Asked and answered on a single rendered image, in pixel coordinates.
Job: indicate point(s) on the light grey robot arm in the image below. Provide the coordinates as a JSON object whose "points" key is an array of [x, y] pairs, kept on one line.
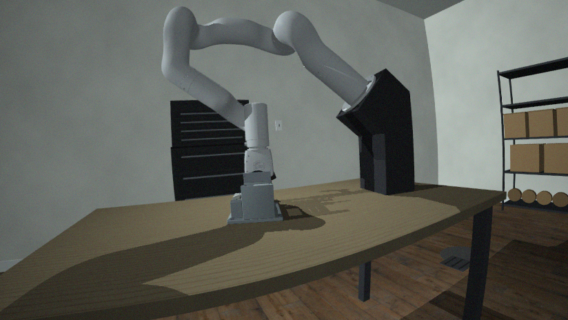
{"points": [[291, 29]]}

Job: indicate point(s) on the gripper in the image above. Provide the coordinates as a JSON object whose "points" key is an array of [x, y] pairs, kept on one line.
{"points": [[260, 159]]}

